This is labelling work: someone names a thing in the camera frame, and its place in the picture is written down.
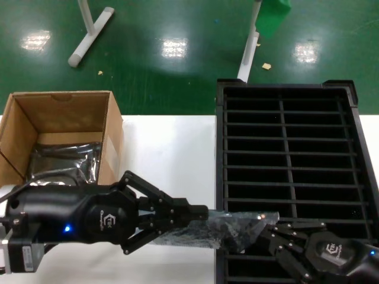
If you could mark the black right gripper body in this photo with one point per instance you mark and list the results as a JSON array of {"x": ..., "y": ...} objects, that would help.
[{"x": 331, "y": 251}]

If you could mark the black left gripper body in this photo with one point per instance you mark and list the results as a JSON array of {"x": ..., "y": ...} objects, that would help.
[{"x": 109, "y": 219}]

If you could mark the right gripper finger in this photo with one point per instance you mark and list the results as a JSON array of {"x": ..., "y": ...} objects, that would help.
[
  {"x": 291, "y": 257},
  {"x": 293, "y": 232}
]

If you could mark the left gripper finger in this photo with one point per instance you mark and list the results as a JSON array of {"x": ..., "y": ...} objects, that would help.
[
  {"x": 165, "y": 204},
  {"x": 160, "y": 226}
]

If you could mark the silver antistatic bag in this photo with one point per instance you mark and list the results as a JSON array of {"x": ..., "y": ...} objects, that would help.
[
  {"x": 65, "y": 159},
  {"x": 225, "y": 216}
]

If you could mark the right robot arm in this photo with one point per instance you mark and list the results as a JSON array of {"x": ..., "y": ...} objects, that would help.
[{"x": 367, "y": 266}]

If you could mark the black slotted plastic container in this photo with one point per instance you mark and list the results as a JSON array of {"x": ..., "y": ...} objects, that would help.
[{"x": 284, "y": 133}]

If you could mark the brown cardboard box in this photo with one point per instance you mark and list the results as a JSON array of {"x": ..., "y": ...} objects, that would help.
[{"x": 59, "y": 115}]

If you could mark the yellow paper scrap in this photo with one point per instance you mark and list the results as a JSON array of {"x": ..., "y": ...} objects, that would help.
[{"x": 266, "y": 66}]

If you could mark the white metal table leg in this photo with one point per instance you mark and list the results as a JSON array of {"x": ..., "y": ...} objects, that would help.
[
  {"x": 89, "y": 38},
  {"x": 248, "y": 53}
]

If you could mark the green tablecloth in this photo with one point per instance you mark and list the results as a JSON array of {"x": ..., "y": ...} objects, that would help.
[{"x": 272, "y": 17}]

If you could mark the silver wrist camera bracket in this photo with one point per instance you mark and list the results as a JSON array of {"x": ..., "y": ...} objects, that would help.
[{"x": 20, "y": 254}]

